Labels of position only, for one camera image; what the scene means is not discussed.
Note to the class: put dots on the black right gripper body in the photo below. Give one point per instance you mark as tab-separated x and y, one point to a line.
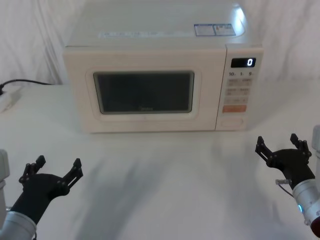
295	165

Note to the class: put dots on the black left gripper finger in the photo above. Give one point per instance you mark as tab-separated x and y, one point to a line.
72	176
31	170

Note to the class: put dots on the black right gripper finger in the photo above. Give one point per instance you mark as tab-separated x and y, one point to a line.
302	147
265	152

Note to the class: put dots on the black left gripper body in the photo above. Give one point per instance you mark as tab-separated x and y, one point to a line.
37	192

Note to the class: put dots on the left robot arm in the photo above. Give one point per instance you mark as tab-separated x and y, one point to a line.
17	225

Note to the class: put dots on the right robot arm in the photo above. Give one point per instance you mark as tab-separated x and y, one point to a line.
308	192

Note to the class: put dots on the oven control panel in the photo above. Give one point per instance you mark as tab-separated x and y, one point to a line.
236	95

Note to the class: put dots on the white power strip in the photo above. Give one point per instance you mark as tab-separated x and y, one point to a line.
7	98

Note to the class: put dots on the white table cloth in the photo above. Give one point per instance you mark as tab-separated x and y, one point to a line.
155	180

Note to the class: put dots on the white curtain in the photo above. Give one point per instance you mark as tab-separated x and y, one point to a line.
32	37

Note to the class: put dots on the cream microwave oven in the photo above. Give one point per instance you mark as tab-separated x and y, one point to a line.
150	52

